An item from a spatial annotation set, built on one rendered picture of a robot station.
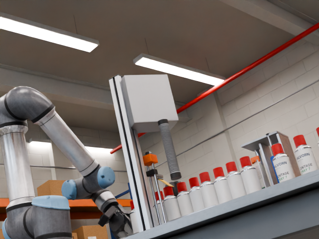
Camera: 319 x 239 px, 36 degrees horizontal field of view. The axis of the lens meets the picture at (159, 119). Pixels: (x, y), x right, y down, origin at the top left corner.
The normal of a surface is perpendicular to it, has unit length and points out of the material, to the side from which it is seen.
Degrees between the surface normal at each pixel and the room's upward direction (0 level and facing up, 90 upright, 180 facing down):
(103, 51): 180
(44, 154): 90
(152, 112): 90
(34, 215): 86
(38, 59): 180
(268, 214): 90
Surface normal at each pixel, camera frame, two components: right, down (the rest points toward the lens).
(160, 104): 0.33, -0.43
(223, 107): -0.71, -0.12
